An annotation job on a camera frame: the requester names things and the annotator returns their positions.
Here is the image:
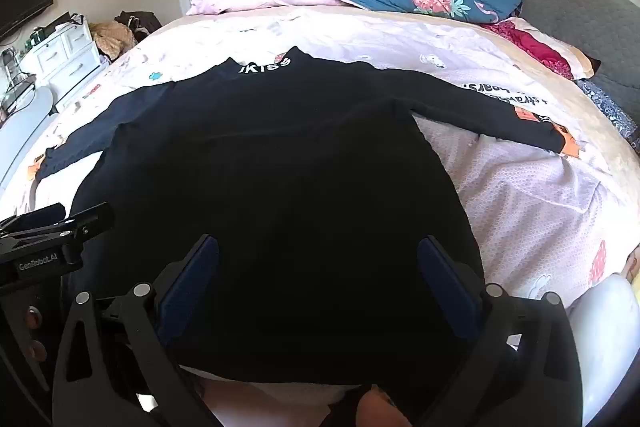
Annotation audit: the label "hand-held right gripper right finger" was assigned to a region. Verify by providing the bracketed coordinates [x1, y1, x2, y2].
[415, 236, 584, 427]

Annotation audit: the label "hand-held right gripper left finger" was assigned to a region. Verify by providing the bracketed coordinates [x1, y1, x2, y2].
[52, 234, 220, 427]

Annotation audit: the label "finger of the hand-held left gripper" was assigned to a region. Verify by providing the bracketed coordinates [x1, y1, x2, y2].
[0, 203, 67, 235]
[0, 203, 115, 280]

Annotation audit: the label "black long-sleeve shirt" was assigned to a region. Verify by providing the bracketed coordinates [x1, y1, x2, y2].
[35, 47, 583, 388]

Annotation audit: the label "beige clothes pile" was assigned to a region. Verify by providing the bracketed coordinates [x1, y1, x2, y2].
[90, 21, 138, 58]

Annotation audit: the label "person's right hand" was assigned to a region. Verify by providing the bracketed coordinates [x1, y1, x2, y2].
[356, 384, 408, 427]

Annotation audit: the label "white round table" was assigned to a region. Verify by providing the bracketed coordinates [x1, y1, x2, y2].
[0, 86, 58, 188]

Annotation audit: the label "pink strawberry printed blanket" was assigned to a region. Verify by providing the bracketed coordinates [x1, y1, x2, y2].
[0, 7, 640, 308]

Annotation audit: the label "white drawer cabinet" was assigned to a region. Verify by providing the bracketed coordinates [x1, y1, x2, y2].
[20, 14, 103, 100]

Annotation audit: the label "white glossy furniture edge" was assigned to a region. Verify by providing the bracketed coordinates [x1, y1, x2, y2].
[567, 272, 640, 413]

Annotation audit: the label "black bag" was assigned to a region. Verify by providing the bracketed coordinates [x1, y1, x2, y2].
[115, 10, 163, 42]

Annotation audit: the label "blue patterned pillow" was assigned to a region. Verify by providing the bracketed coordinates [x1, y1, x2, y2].
[575, 77, 640, 142]

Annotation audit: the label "red floral pillow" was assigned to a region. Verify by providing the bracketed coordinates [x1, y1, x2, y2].
[482, 17, 601, 80]

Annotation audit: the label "tangled cables and bottles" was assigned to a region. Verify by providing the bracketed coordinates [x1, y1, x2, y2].
[0, 47, 38, 112]

